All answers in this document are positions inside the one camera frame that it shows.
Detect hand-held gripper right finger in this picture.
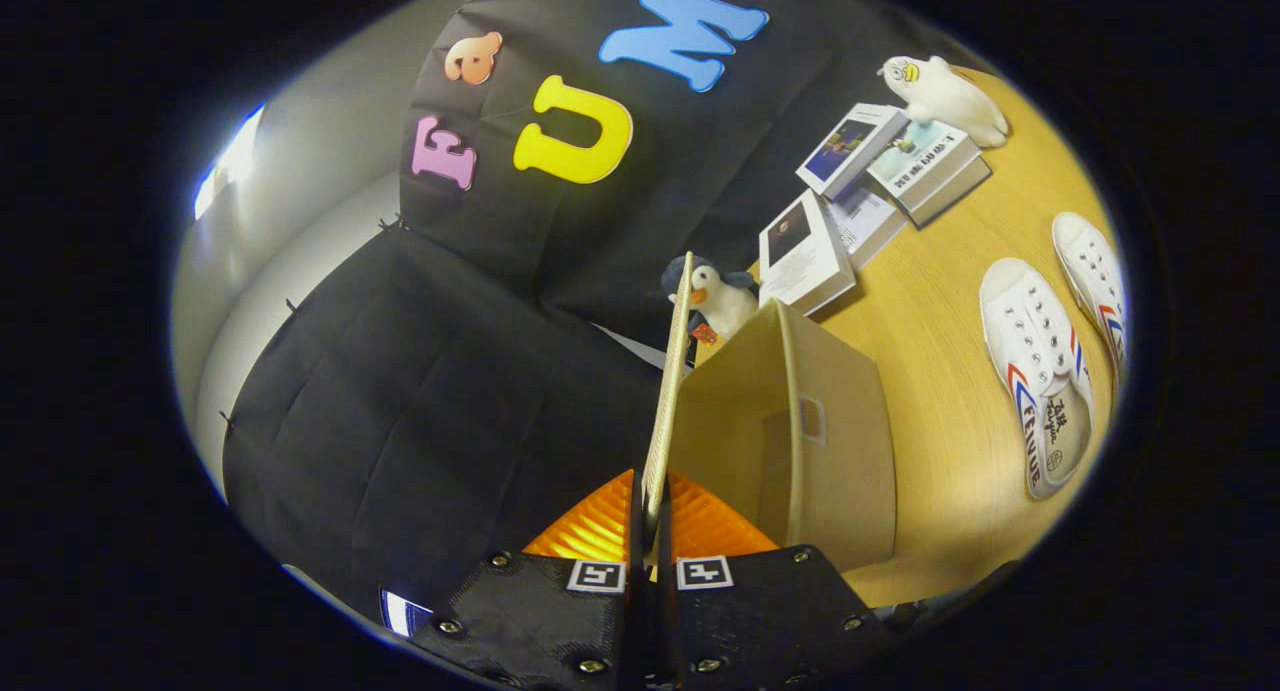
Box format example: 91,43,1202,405
655,471,891,691

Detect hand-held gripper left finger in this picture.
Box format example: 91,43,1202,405
405,469,653,691

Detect beige fabric storage box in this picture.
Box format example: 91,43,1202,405
643,251,898,572

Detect white canvas shoe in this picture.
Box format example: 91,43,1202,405
1052,211,1129,372
980,259,1096,500

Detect grey penguin plush toy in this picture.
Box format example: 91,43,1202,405
662,255,761,347

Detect thin white book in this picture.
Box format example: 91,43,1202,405
830,186,909,270

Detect plain white thick book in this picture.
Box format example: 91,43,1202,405
905,156,993,227

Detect book with dark blue cover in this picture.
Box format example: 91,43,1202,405
796,103,906,200

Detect thick book with teal cover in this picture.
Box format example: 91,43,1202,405
866,119,981,212

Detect white duck plush toy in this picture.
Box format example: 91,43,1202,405
878,55,1011,149

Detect large ceiling light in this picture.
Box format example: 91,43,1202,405
195,106,266,220

